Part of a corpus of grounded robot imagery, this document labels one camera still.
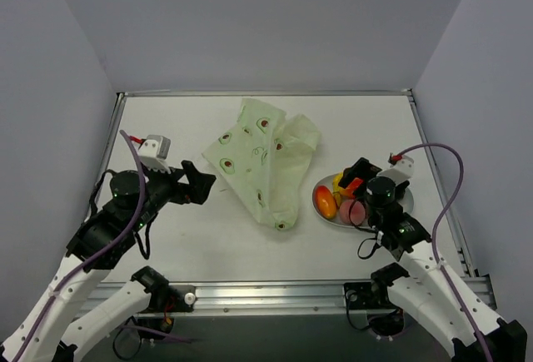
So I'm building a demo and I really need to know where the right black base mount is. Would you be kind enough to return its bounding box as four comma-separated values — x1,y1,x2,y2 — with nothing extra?
343,281,406,340

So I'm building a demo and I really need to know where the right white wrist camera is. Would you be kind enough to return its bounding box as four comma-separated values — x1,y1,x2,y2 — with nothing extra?
380,154,415,186

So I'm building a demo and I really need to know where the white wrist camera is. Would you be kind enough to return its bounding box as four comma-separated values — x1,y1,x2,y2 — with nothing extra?
380,154,415,186
137,135,172,174

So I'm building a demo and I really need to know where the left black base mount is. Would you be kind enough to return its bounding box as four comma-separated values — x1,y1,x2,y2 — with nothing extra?
131,266,197,340

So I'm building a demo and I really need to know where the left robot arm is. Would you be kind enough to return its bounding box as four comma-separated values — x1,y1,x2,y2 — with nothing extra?
1,161,216,361

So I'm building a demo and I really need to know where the aluminium table edge frame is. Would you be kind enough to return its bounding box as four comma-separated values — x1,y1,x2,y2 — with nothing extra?
66,89,480,284

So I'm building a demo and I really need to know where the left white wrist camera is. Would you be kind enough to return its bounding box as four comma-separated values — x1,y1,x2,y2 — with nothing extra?
137,135,172,174

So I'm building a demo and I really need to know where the orange fake fruit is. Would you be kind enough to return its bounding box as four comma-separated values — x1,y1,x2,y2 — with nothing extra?
314,186,337,220

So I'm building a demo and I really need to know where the red fake apple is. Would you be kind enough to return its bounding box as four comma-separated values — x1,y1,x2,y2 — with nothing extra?
341,177,364,198

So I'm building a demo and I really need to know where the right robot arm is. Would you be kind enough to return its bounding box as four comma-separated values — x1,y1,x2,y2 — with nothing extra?
339,156,527,361

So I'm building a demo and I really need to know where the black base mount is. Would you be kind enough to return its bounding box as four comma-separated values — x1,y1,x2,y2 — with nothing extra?
131,266,197,340
343,281,406,340

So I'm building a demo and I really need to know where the yellow fake banana bunch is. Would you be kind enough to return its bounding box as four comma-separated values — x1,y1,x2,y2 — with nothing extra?
332,172,354,207

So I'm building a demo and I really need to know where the white oval plate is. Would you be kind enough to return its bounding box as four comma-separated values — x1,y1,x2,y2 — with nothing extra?
312,172,415,232

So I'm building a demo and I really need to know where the aluminium front rail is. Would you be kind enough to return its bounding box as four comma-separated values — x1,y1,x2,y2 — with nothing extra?
45,276,499,317

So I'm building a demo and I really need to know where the pink fake peach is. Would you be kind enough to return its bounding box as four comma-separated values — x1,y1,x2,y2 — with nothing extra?
339,200,366,226

